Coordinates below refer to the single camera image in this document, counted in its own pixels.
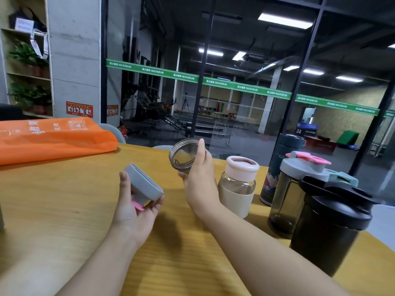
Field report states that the person's left hand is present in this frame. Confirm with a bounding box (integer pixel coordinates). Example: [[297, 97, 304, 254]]
[[113, 171, 165, 251]]

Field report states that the person's right hand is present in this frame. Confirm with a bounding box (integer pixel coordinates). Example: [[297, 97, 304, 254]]
[[178, 139, 220, 218]]

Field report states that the clear bottle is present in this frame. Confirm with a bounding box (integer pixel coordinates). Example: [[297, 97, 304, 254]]
[[169, 139, 200, 175]]

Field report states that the grey lid with pink flap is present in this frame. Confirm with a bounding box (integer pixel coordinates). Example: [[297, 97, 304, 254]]
[[123, 163, 164, 212]]

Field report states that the person's right forearm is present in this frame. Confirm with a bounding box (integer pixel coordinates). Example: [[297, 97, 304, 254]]
[[197, 200, 351, 296]]

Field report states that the person's left forearm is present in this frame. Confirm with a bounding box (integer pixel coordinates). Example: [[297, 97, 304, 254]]
[[55, 224, 140, 296]]

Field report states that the black tripod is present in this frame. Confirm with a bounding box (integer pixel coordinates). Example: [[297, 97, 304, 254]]
[[180, 92, 192, 116]]

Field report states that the pale grey chair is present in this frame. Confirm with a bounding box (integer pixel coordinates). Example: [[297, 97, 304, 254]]
[[98, 123, 127, 145]]

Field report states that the glass bottle with pink lid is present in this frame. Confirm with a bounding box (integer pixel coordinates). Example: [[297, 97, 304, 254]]
[[217, 155, 260, 219]]

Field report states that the dark floral thermos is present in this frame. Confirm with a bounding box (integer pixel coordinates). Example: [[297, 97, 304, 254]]
[[260, 133, 306, 207]]

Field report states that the orange fabric bag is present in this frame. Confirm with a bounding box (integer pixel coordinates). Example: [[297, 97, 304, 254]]
[[0, 117, 119, 166]]

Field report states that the red safety sign sticker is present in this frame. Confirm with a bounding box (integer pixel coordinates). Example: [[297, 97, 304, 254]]
[[66, 101, 94, 118]]

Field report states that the smoky bottle with grey lid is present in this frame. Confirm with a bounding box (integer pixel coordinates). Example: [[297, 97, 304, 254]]
[[267, 150, 332, 239]]

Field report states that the red plyo box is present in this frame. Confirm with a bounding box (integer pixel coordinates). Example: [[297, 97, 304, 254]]
[[304, 136, 338, 156]]

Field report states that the potted green plant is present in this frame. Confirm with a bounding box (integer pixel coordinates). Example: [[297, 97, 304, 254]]
[[7, 81, 52, 115], [7, 39, 50, 78]]

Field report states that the black chair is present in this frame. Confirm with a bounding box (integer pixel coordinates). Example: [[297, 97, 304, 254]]
[[0, 103, 24, 121]]

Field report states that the teal grey bottle lid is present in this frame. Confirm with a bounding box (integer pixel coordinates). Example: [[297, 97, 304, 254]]
[[324, 169, 359, 188]]

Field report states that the wooden shelf unit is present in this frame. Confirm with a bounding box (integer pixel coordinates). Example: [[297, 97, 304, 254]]
[[0, 0, 53, 119]]

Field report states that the green gym mat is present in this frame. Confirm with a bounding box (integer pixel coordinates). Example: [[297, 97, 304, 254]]
[[336, 129, 360, 149]]

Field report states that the black shaker bottle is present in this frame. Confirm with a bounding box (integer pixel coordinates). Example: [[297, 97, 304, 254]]
[[289, 175, 387, 278]]

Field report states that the dark bag with white label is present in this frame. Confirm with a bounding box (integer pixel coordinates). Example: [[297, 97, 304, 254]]
[[8, 7, 47, 33]]

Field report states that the white strap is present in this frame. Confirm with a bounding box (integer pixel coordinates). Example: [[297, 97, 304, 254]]
[[29, 29, 50, 61]]

